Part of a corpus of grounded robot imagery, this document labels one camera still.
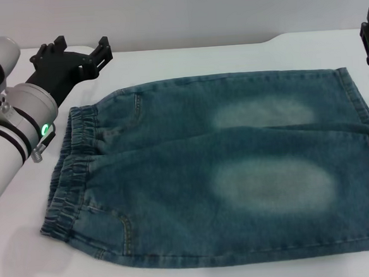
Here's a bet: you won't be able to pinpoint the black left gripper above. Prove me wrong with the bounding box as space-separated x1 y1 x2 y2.
21 32 118 109

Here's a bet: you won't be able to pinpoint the blue denim shorts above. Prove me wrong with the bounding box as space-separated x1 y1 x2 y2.
30 64 369 277

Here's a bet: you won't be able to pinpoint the left arm silver cable plug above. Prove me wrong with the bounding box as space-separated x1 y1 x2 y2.
30 121 59 163

